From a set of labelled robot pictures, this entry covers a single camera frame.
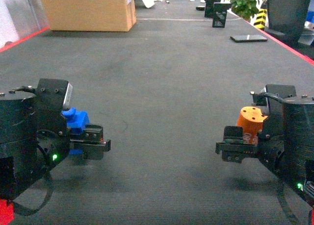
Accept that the black box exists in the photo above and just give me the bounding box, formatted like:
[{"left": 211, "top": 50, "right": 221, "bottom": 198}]
[
  {"left": 204, "top": 0, "right": 221, "bottom": 18},
  {"left": 212, "top": 2, "right": 232, "bottom": 28}
]

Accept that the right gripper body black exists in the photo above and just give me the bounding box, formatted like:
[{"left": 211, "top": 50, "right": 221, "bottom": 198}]
[{"left": 257, "top": 114, "right": 286, "bottom": 178}]

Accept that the large cardboard box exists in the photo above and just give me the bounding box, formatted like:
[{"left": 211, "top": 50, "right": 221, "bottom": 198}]
[{"left": 41, "top": 0, "right": 136, "bottom": 32}]

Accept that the black flat phone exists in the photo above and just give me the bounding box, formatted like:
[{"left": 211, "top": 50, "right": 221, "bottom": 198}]
[{"left": 230, "top": 34, "right": 268, "bottom": 43}]

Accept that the green potted plant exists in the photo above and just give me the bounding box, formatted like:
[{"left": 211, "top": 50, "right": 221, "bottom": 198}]
[{"left": 228, "top": 0, "right": 259, "bottom": 20}]

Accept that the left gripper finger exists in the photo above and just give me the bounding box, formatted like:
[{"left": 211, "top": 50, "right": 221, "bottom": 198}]
[
  {"left": 71, "top": 124, "right": 104, "bottom": 143},
  {"left": 70, "top": 139, "right": 111, "bottom": 160}
]

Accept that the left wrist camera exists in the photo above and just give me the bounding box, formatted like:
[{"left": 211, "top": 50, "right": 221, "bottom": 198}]
[{"left": 35, "top": 78, "right": 73, "bottom": 112}]

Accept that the orange cylinder cap 4680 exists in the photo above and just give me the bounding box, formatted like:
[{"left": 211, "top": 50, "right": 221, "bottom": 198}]
[{"left": 236, "top": 106, "right": 268, "bottom": 145}]

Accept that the black box near front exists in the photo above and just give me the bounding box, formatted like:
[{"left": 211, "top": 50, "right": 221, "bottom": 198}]
[{"left": 212, "top": 2, "right": 232, "bottom": 28}]

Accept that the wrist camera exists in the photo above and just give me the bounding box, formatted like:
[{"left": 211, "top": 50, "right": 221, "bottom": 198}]
[
  {"left": 250, "top": 84, "right": 296, "bottom": 116},
  {"left": 35, "top": 78, "right": 73, "bottom": 112}
]

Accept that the yellow black striped post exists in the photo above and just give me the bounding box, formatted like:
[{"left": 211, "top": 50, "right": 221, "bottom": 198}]
[{"left": 253, "top": 8, "right": 267, "bottom": 30}]

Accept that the black mesh office chair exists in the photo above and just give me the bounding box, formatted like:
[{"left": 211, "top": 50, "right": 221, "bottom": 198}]
[{"left": 265, "top": 0, "right": 311, "bottom": 45}]

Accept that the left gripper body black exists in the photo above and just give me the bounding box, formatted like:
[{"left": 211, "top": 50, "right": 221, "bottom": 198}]
[{"left": 35, "top": 107, "right": 70, "bottom": 173}]

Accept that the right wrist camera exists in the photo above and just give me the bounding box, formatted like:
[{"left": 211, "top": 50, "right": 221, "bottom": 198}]
[{"left": 250, "top": 84, "right": 296, "bottom": 116}]

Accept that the black box behind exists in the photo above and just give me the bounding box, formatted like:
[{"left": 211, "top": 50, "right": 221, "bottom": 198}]
[{"left": 204, "top": 0, "right": 221, "bottom": 18}]

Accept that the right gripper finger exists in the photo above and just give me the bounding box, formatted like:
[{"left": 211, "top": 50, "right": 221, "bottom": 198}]
[
  {"left": 223, "top": 126, "right": 243, "bottom": 144},
  {"left": 215, "top": 142, "right": 257, "bottom": 163}
]

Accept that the blue bottle-shaped block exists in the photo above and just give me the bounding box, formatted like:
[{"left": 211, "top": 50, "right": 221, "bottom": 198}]
[{"left": 61, "top": 107, "right": 90, "bottom": 155}]

